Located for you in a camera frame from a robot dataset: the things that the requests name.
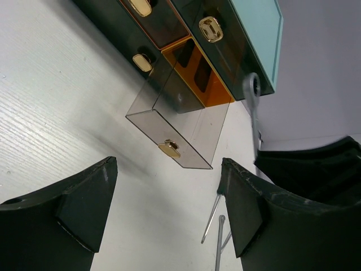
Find small combination wrench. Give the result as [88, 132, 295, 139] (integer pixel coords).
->
[214, 215, 226, 271]

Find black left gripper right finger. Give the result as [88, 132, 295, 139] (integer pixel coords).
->
[218, 158, 360, 270]

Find teal drawer cabinet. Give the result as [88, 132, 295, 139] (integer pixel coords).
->
[76, 0, 283, 113]

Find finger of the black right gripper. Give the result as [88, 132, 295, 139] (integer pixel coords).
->
[254, 136, 360, 202]

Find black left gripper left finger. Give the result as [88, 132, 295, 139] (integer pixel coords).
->
[1, 156, 117, 270]

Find green handled long screwdriver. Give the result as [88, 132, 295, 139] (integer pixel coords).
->
[201, 194, 222, 244]

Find green handled short screwdriver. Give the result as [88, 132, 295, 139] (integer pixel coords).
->
[221, 232, 232, 251]

